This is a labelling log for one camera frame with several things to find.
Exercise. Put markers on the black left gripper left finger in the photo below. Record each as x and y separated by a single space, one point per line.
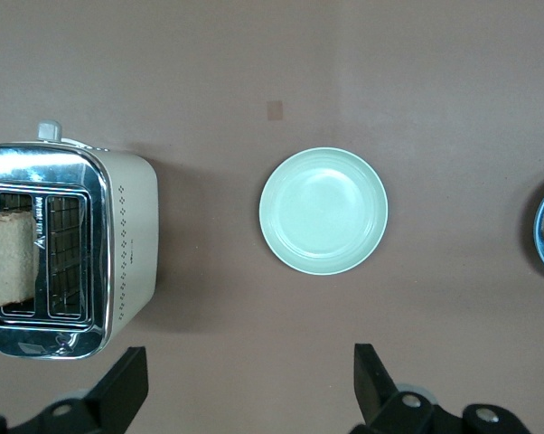
114 398

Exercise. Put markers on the cream and chrome toaster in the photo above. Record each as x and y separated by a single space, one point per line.
132 235

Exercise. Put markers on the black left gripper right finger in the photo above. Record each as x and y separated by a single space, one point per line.
380 407

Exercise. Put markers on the pale green round plate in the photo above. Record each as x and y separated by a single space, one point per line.
321 212

